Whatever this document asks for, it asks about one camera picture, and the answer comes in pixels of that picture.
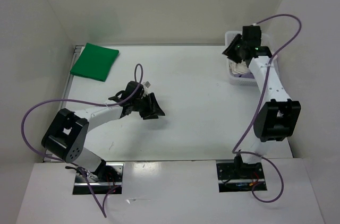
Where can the lavender t shirt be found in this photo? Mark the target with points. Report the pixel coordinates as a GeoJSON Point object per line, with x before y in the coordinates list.
{"type": "Point", "coordinates": [246, 76]}

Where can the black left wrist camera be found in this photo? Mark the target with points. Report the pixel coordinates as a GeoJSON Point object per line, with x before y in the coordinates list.
{"type": "Point", "coordinates": [133, 91]}

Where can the white t shirt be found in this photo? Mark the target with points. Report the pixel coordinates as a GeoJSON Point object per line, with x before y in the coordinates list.
{"type": "Point", "coordinates": [238, 68]}

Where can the green t shirt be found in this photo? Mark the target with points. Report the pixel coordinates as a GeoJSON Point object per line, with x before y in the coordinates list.
{"type": "Point", "coordinates": [94, 62]}

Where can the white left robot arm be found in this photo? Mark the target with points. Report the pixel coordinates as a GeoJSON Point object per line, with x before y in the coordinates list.
{"type": "Point", "coordinates": [67, 133]}

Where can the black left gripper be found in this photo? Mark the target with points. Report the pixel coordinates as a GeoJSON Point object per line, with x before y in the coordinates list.
{"type": "Point", "coordinates": [152, 110]}

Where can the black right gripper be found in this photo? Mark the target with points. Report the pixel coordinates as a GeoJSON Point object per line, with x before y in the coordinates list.
{"type": "Point", "coordinates": [229, 50]}

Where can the white plastic basket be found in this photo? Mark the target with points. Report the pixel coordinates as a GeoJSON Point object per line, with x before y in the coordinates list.
{"type": "Point", "coordinates": [266, 40]}

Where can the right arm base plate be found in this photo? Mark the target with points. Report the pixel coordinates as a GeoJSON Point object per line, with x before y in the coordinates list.
{"type": "Point", "coordinates": [243, 179]}

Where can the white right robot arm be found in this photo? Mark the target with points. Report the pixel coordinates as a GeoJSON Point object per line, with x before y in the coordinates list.
{"type": "Point", "coordinates": [276, 114]}

